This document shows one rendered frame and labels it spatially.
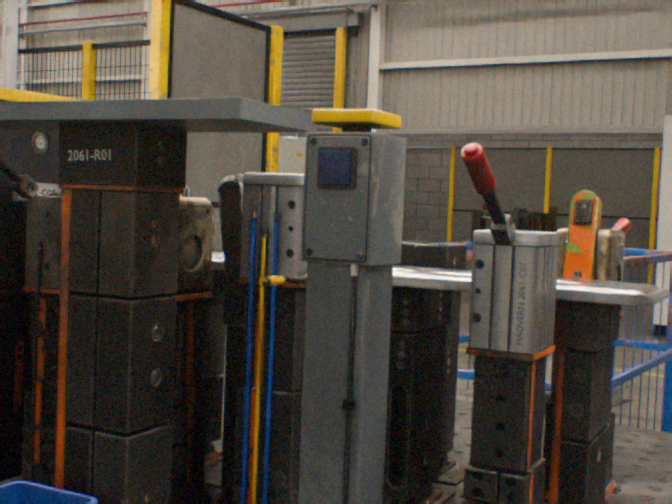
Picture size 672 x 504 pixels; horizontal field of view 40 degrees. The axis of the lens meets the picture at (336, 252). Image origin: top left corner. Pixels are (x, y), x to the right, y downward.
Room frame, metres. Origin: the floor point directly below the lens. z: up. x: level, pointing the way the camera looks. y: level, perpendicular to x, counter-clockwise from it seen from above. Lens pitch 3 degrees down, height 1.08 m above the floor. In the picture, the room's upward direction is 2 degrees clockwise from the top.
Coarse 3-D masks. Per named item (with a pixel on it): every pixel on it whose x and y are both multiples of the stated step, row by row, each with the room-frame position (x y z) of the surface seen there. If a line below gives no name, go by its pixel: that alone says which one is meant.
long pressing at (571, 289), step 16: (400, 272) 1.06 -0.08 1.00; (416, 272) 1.12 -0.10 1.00; (432, 272) 1.14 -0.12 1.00; (448, 272) 1.15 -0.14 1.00; (464, 272) 1.16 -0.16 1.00; (432, 288) 1.04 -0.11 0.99; (448, 288) 1.03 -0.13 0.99; (464, 288) 1.02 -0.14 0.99; (560, 288) 0.97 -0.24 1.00; (576, 288) 0.97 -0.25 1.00; (592, 288) 0.96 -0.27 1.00; (608, 288) 0.96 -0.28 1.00; (624, 288) 1.01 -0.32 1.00; (640, 288) 1.02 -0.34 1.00; (656, 288) 1.06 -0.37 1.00; (624, 304) 0.95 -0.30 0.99; (640, 304) 0.95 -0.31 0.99
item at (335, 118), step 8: (312, 112) 0.80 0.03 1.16; (320, 112) 0.80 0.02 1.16; (328, 112) 0.80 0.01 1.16; (336, 112) 0.79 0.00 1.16; (344, 112) 0.79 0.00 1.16; (352, 112) 0.79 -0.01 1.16; (360, 112) 0.78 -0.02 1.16; (368, 112) 0.78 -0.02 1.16; (376, 112) 0.78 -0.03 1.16; (384, 112) 0.80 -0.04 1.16; (312, 120) 0.80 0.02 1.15; (320, 120) 0.80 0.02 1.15; (328, 120) 0.80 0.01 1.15; (336, 120) 0.79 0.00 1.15; (344, 120) 0.79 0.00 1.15; (352, 120) 0.79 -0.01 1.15; (360, 120) 0.78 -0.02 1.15; (368, 120) 0.78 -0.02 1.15; (376, 120) 0.78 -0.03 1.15; (384, 120) 0.80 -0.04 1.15; (392, 120) 0.81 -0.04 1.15; (400, 120) 0.83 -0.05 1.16; (344, 128) 0.81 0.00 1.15; (352, 128) 0.81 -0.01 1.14; (360, 128) 0.81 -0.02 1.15; (368, 128) 0.81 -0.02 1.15; (376, 128) 0.83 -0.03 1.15; (384, 128) 0.83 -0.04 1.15; (392, 128) 0.83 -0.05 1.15
